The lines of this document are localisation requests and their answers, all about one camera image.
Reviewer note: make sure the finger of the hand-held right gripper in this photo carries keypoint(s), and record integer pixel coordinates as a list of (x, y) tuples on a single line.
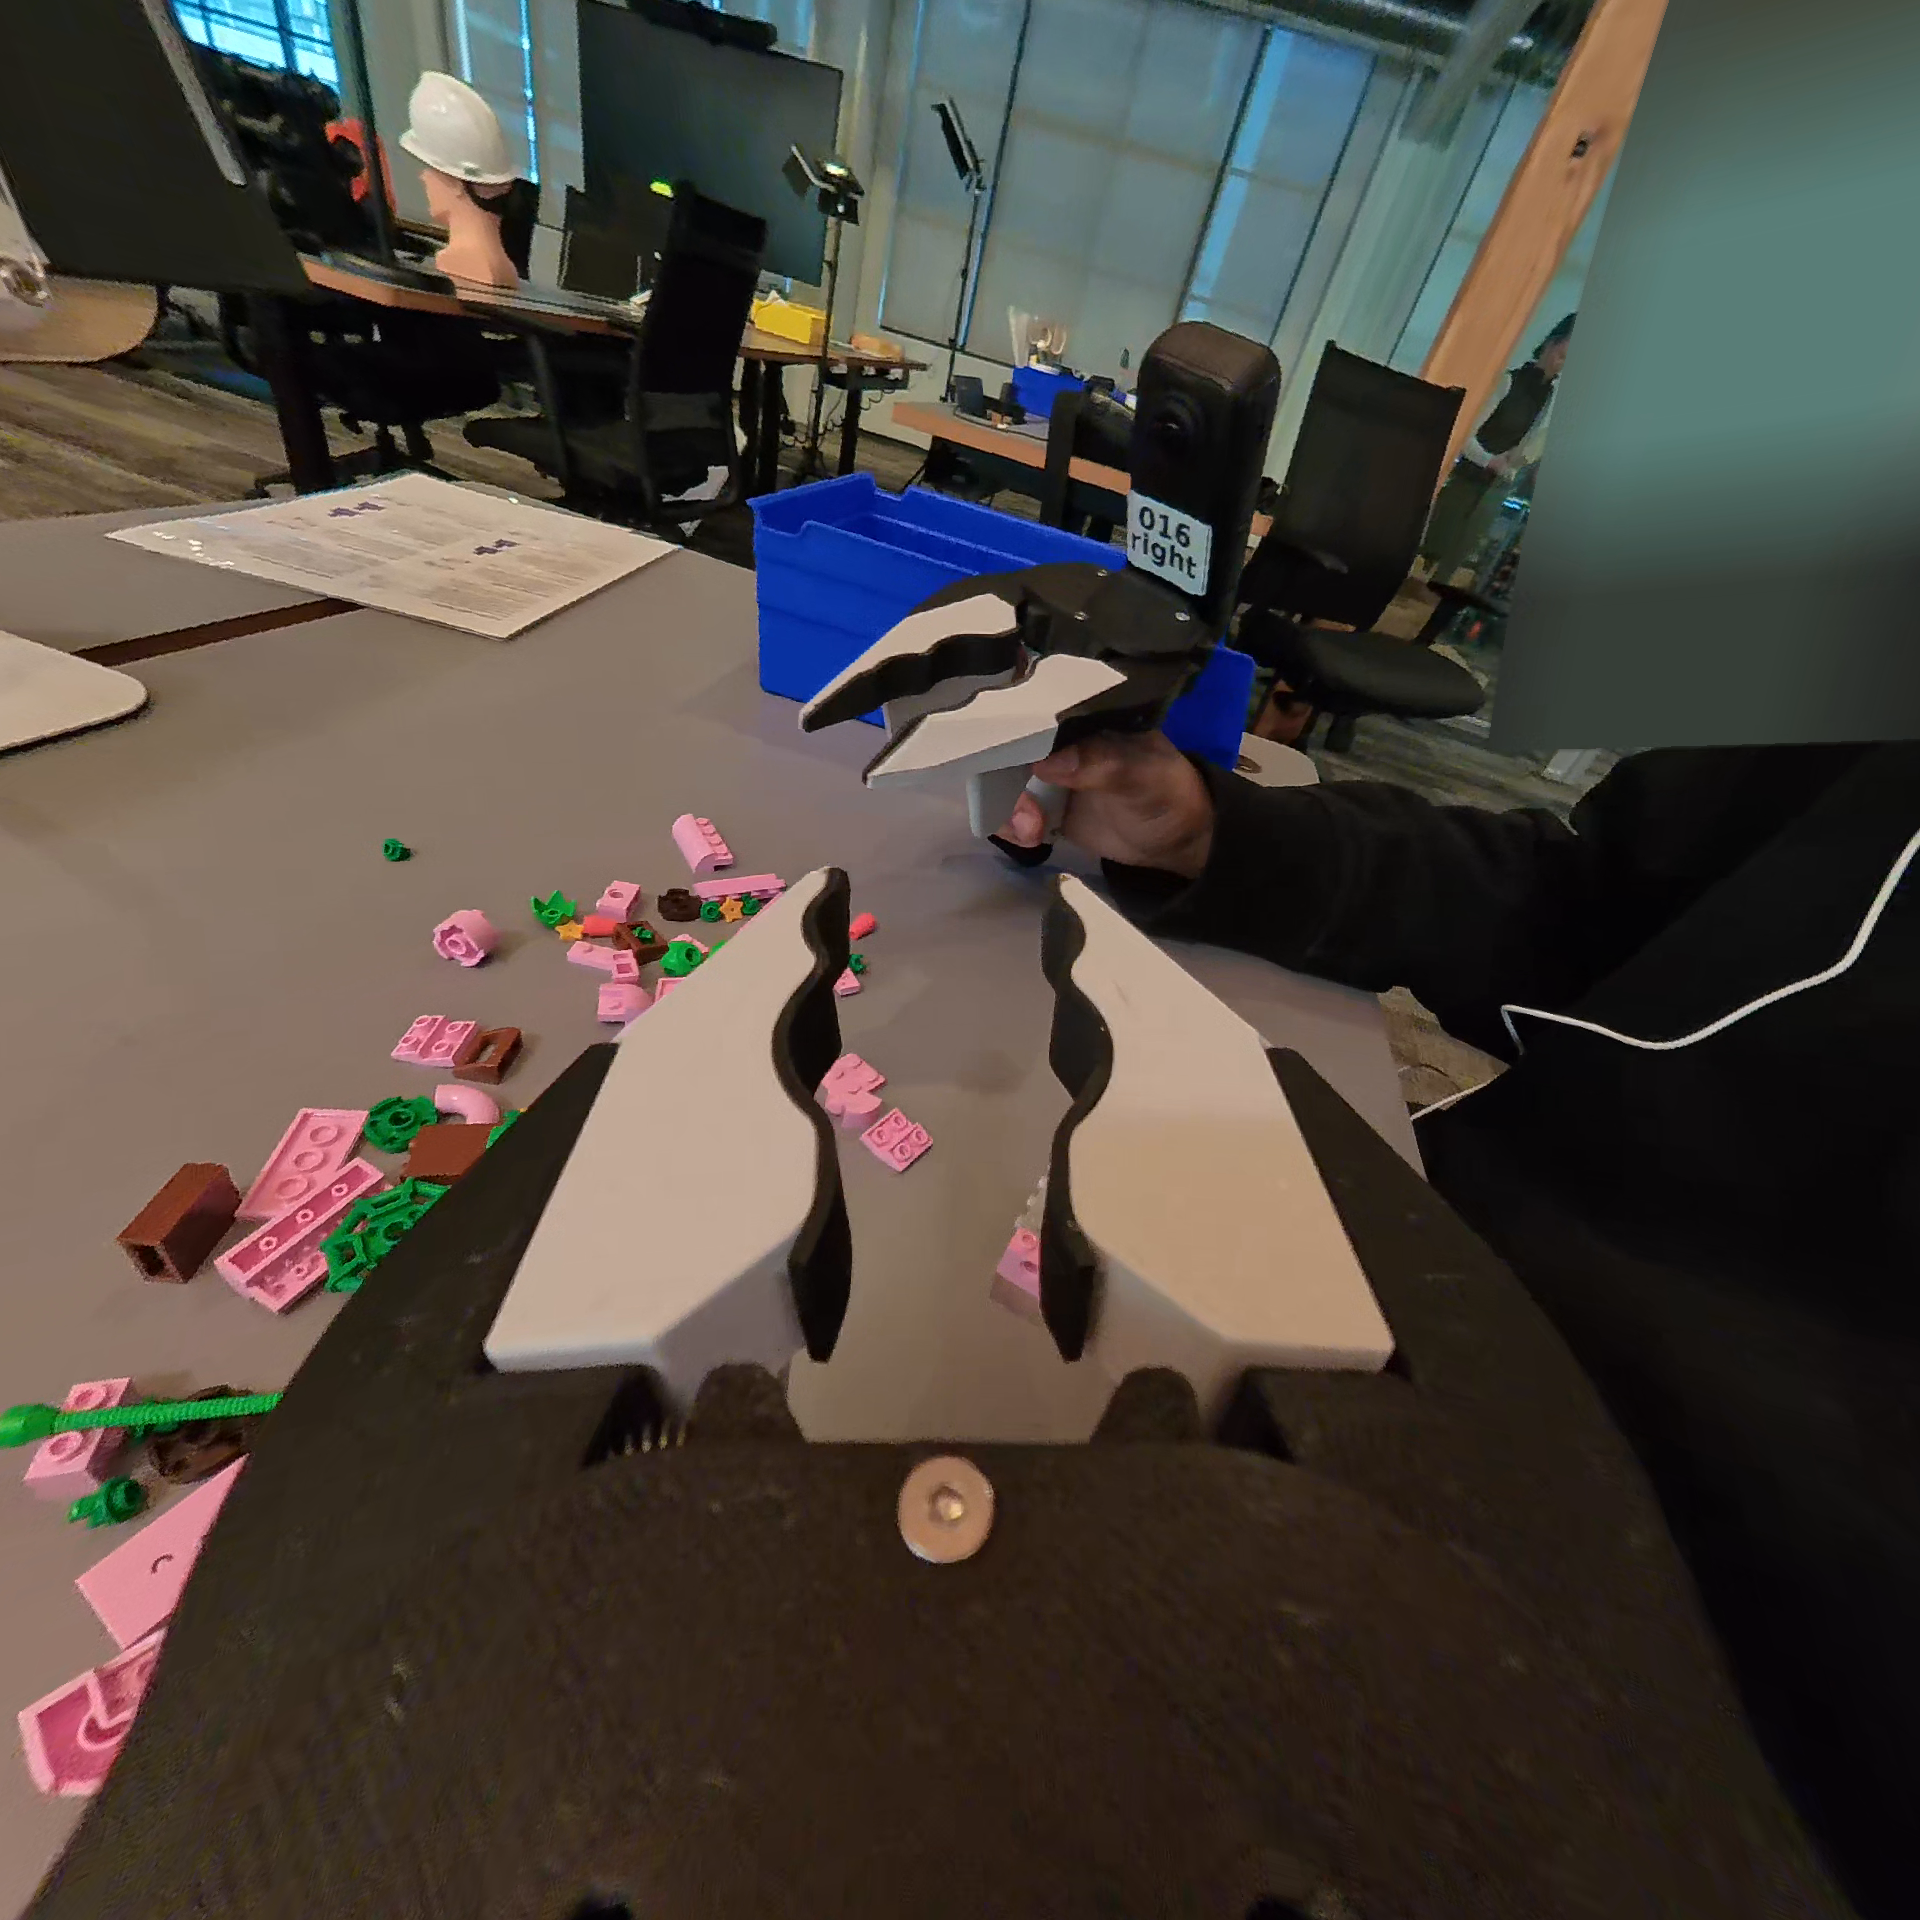
[(991, 727), (931, 639)]

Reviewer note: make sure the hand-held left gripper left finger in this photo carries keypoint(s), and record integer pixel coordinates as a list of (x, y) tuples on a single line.
[(662, 1201)]

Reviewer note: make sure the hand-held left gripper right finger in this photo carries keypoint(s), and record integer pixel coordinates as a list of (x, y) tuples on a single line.
[(1231, 1201)]

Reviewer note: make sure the pink and grey brick assembly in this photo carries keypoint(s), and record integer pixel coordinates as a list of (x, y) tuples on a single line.
[(1017, 1276)]

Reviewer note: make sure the person's right forearm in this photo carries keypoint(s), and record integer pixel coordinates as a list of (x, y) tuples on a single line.
[(1350, 886)]

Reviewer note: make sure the person's right hand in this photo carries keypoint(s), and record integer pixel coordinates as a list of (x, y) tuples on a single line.
[(1140, 804)]

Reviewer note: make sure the blue plastic bin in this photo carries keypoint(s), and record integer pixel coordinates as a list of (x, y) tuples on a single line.
[(839, 599)]

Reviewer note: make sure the brown flat toy tile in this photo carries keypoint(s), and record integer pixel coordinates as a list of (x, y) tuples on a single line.
[(451, 1155)]

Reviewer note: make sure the wooden office desk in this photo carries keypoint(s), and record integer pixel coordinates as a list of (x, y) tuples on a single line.
[(839, 357), (961, 426)]

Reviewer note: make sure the brown rectangular toy brick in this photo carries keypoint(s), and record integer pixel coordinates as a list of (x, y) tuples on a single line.
[(504, 1043)]

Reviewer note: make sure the yellow box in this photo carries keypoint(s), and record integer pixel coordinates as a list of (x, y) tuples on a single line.
[(787, 319)]

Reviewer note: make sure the pile of pink toy bricks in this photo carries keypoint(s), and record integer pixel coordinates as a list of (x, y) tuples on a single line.
[(300, 1163)]

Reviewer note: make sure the brown hollow box brick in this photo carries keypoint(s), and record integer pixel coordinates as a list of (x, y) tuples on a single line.
[(201, 1201)]

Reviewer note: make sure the black light stand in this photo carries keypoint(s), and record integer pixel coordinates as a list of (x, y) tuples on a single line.
[(955, 135), (826, 172)]

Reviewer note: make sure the printed paper sheet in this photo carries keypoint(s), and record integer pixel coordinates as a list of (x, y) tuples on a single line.
[(390, 556)]

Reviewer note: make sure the large black monitor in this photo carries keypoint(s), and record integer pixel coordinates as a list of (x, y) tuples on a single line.
[(704, 135)]

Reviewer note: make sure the long green toy stem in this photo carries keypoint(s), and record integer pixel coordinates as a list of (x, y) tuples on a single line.
[(150, 1417)]

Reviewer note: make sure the mannequin head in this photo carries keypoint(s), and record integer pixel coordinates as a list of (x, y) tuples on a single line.
[(474, 241)]

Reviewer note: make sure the wooden pillar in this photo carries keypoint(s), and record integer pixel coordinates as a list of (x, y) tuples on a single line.
[(1560, 149)]

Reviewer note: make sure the white hard hat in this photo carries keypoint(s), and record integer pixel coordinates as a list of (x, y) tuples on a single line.
[(457, 130)]

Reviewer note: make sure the white book stand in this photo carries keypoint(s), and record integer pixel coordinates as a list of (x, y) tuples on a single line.
[(59, 692)]

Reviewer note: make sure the black flat panel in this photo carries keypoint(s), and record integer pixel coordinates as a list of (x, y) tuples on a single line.
[(120, 135)]

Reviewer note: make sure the small brown frame piece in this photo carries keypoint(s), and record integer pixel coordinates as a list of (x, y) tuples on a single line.
[(642, 945)]

